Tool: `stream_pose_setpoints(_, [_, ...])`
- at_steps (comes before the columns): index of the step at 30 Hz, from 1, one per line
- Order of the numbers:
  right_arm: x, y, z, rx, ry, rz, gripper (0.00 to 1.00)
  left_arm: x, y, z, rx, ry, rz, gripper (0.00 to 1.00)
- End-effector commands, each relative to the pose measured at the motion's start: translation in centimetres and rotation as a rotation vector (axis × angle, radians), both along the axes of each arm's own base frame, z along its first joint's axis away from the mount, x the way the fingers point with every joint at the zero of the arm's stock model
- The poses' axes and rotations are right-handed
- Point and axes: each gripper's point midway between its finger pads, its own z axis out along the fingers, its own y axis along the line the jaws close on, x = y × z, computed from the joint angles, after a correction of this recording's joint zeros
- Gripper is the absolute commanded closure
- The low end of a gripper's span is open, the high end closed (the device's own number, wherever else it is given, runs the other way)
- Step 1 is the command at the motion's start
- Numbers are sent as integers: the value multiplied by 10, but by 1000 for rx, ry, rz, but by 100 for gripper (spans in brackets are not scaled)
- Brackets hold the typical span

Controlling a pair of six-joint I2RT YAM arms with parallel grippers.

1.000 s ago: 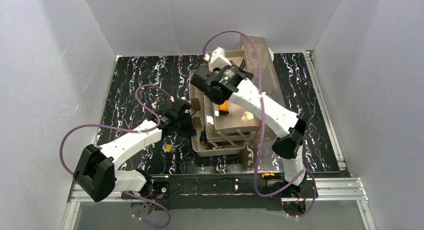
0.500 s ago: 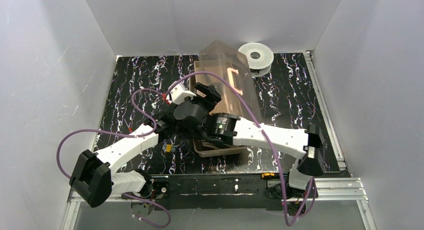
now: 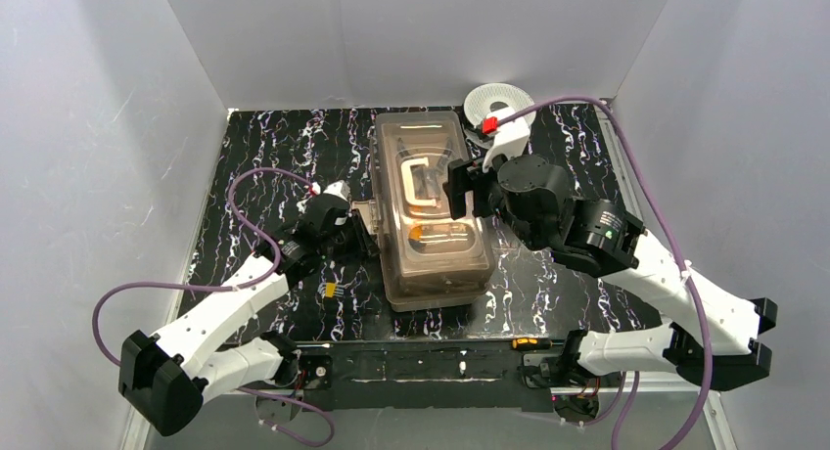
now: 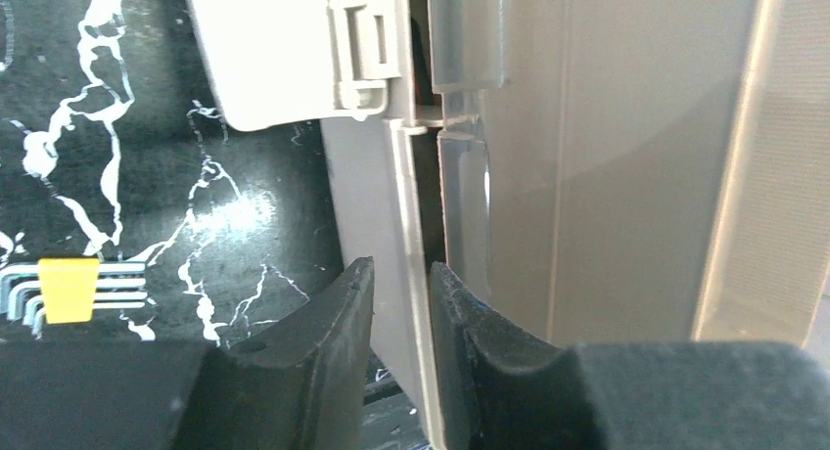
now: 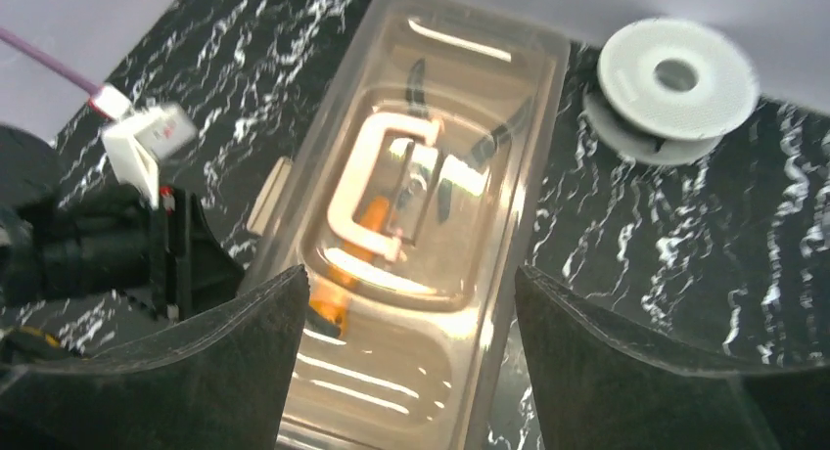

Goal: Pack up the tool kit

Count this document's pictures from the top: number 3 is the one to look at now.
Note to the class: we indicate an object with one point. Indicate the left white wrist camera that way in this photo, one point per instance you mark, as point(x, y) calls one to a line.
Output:
point(338, 189)

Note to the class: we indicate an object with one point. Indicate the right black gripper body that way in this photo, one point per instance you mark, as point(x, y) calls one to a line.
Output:
point(458, 188)

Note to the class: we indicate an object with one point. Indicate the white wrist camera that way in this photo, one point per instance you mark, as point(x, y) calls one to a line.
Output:
point(509, 139)
point(338, 189)

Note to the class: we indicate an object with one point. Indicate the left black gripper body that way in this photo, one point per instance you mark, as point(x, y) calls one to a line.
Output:
point(357, 229)

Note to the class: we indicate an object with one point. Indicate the beige plastic tool box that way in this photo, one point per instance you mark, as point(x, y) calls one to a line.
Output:
point(409, 158)

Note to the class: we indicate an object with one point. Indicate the black marble pattern mat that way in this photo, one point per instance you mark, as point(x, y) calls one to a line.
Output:
point(528, 295)

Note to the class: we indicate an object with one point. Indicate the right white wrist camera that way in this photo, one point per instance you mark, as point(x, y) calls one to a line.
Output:
point(509, 139)

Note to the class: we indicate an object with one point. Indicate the yellow hex key set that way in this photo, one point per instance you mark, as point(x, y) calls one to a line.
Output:
point(331, 290)

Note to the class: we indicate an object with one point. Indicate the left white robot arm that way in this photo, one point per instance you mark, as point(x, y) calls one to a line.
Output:
point(168, 376)

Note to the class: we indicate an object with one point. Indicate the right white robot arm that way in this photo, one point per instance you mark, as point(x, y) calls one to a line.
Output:
point(710, 337)

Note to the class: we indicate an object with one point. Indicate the orange handle pliers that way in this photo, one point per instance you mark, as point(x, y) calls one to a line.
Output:
point(434, 235)

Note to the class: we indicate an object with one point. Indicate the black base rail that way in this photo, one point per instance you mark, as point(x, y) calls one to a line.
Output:
point(421, 374)

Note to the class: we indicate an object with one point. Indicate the white filament spool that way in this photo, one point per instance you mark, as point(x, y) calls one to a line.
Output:
point(490, 98)

